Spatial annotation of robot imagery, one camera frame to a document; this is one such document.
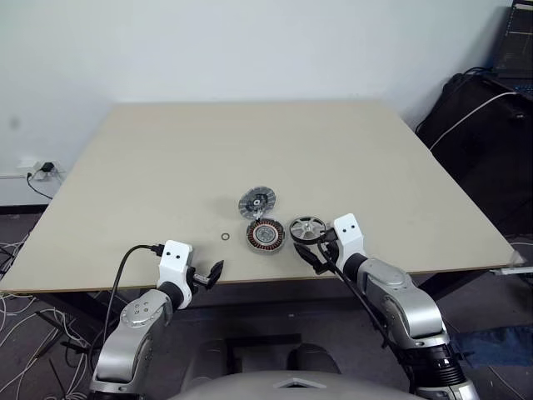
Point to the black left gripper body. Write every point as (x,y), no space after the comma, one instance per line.
(200,282)

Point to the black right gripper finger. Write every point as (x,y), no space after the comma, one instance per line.
(306,253)
(318,266)

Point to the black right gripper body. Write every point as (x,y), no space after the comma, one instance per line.
(329,255)

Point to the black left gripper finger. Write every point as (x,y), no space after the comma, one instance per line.
(217,270)
(211,281)

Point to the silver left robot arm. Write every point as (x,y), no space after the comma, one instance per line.
(137,316)

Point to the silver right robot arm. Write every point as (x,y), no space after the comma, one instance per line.
(399,300)

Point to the motor stator with copper windings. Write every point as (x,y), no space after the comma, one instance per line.
(266,236)

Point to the dark rounded robot knee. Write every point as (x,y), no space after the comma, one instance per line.
(208,360)
(312,358)

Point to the grey robot torso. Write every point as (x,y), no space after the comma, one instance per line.
(291,385)

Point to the black stand on floor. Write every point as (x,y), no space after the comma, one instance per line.
(62,337)

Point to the large black bag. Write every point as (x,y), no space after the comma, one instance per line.
(479,146)

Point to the blue jeans leg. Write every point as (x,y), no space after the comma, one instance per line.
(495,346)

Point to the black power adapter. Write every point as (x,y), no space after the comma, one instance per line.
(47,167)

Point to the black laptop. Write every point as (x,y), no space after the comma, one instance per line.
(514,41)

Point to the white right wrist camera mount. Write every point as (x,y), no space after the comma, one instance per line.
(349,237)

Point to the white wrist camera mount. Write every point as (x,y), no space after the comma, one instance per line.
(349,237)
(175,260)

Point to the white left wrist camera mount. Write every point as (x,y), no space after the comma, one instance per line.
(175,260)

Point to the white bracket at table edge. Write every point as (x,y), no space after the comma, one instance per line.
(510,270)

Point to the white wall power strip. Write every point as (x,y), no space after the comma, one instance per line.
(41,171)

